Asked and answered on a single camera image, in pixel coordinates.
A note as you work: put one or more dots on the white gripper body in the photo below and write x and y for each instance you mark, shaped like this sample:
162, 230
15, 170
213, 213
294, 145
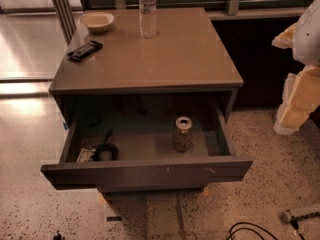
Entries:
308, 39

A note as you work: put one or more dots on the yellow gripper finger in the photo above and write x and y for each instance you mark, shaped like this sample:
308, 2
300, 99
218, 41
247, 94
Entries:
300, 98
285, 38

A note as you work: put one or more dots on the orange soda can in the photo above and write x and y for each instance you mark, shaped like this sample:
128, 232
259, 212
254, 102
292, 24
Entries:
182, 134

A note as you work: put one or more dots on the grey cabinet with counter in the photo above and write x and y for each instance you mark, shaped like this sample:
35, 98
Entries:
186, 57

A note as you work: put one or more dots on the open grey top drawer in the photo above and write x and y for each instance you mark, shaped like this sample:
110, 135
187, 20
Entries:
132, 136

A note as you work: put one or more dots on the white power strip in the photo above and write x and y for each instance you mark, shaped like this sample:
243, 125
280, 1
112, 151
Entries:
298, 214

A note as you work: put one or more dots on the clear plastic water bottle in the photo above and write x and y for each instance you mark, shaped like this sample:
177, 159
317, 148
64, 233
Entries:
147, 10

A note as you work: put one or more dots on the beige bowl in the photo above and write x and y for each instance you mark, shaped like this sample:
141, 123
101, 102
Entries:
97, 22

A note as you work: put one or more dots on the black remote control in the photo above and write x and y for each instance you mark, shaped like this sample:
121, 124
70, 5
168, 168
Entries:
84, 51

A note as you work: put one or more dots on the white paper card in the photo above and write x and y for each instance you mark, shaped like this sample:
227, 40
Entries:
86, 155

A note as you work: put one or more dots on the blue tape piece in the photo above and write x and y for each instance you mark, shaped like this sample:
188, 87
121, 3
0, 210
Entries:
65, 125

